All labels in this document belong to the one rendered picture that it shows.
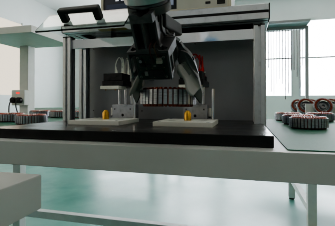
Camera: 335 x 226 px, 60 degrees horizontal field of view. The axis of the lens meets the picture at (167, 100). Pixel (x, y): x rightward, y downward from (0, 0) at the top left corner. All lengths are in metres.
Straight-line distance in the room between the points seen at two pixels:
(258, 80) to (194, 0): 0.33
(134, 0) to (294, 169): 0.37
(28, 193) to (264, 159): 0.36
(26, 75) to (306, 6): 6.62
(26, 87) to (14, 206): 1.59
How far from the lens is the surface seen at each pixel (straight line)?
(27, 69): 1.92
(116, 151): 0.57
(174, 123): 0.72
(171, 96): 0.53
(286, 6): 7.57
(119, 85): 0.88
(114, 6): 1.05
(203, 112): 0.90
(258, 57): 0.87
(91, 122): 0.80
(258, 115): 0.86
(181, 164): 0.53
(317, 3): 7.68
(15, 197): 0.34
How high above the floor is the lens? 0.83
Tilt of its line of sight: level
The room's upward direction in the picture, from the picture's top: straight up
